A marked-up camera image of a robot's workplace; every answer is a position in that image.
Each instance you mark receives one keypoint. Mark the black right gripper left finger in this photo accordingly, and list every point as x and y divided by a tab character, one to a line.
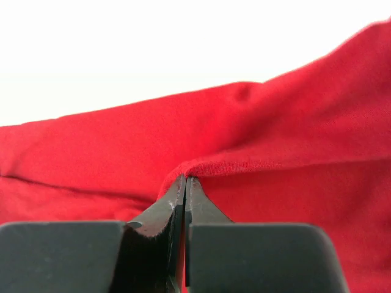
142	255

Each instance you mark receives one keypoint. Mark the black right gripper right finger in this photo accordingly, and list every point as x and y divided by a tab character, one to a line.
224	256

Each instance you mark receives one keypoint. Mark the dark red t shirt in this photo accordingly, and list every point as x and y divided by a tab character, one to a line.
312	146

